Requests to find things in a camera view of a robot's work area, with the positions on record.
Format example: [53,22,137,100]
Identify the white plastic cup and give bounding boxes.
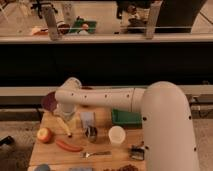
[108,126,126,145]

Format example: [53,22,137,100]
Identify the red yellow apple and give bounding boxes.
[37,128,53,143]

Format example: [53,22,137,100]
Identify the orange carrot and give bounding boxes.
[55,140,83,152]

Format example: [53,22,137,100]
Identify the metal frame post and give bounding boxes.
[42,6,61,41]
[145,0,162,39]

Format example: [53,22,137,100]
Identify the yellow banana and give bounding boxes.
[56,117,72,137]

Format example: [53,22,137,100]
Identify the silver fork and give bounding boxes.
[80,151,111,158]

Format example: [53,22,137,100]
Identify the left metal frame post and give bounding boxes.
[42,6,61,41]

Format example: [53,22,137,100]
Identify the small metal cup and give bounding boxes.
[85,126,98,143]

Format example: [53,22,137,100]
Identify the purple bowl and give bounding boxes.
[41,92,57,112]

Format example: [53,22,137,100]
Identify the blue round object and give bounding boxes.
[34,164,51,171]

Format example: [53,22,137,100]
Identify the red bowl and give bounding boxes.
[81,86,93,90]

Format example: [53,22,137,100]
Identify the green plastic tray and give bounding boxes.
[111,109,142,126]

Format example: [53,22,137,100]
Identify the black object on floor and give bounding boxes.
[0,136,15,146]

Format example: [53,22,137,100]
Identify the brown pile of nuts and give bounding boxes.
[103,164,139,171]

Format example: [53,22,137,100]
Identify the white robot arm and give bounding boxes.
[55,77,200,171]

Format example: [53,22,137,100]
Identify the right metal frame post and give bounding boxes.
[145,0,162,39]

